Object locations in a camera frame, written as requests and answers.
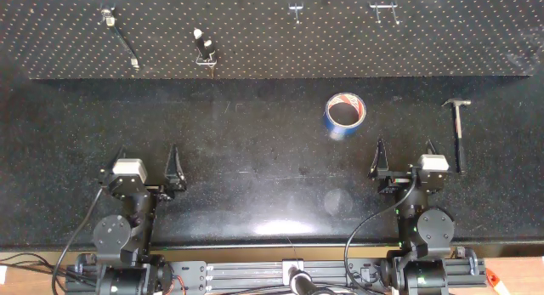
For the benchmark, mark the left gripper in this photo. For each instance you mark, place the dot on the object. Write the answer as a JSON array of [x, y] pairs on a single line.
[[168, 193]]

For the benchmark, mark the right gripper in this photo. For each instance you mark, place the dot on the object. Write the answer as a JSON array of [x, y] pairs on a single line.
[[391, 176]]

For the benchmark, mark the hammer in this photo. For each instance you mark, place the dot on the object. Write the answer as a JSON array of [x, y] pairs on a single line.
[[458, 125]]

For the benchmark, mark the roll of blue tape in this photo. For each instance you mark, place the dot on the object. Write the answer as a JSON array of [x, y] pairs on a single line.
[[336, 126]]

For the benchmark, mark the wrench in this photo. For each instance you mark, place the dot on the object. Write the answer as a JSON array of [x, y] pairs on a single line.
[[123, 41]]

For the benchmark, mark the pliers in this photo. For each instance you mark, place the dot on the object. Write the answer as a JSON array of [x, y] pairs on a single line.
[[203, 46]]

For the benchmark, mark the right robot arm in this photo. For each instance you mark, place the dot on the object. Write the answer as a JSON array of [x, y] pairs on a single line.
[[427, 231]]

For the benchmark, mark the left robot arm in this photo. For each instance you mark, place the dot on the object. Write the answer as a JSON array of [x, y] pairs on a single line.
[[112, 235]]

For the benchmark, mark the black pegboard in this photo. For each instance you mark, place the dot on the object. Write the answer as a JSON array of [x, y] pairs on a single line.
[[340, 44]]

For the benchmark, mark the red and white object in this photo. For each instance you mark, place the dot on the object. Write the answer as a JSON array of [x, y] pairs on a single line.
[[493, 279]]

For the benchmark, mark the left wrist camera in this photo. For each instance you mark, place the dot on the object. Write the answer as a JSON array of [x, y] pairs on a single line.
[[129, 167]]

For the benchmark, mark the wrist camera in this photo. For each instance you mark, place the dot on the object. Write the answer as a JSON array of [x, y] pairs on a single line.
[[433, 163], [129, 167]]

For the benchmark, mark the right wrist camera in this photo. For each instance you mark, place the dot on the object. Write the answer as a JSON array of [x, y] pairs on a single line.
[[433, 163]]

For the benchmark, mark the mounting rail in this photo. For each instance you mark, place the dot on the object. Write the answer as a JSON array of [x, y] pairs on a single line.
[[246, 276]]

